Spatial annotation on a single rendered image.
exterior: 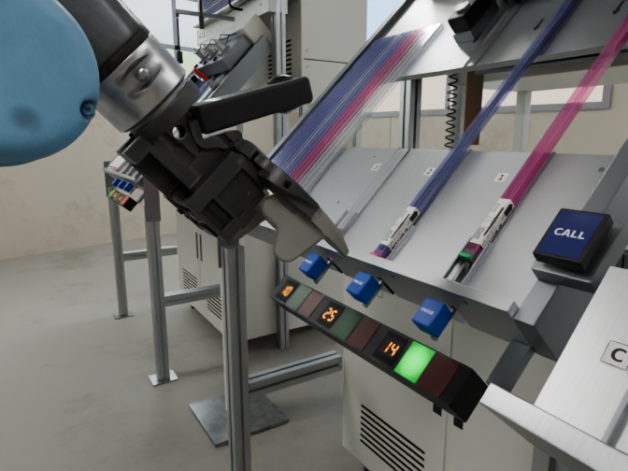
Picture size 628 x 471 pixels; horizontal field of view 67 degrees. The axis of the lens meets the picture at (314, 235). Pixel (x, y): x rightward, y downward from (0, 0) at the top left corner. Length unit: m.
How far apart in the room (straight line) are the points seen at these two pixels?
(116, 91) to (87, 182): 3.79
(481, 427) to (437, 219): 0.49
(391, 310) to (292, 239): 0.65
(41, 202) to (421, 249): 3.71
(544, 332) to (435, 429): 0.64
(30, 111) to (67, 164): 3.90
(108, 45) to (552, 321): 0.41
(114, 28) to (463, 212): 0.39
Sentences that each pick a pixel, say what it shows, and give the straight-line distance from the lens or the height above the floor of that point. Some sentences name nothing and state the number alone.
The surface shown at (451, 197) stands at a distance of 0.59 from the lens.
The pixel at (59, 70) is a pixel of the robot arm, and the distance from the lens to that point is 0.23.
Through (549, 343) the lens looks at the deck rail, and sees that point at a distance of 0.45.
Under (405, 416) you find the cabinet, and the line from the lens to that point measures 1.11.
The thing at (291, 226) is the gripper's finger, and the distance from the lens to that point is 0.43.
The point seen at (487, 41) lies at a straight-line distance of 0.86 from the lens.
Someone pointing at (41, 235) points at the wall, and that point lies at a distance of 4.12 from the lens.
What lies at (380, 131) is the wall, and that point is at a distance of 4.69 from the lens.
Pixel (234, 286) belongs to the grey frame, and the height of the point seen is 0.56.
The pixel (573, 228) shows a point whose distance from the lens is 0.43.
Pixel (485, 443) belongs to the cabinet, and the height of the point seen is 0.33.
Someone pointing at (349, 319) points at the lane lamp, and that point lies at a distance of 0.56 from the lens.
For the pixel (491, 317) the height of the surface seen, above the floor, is 0.71.
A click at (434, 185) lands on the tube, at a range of 0.60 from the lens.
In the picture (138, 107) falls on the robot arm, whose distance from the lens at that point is 0.40.
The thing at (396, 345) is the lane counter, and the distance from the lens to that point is 0.50.
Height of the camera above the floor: 0.87
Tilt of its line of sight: 12 degrees down
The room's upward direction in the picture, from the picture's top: straight up
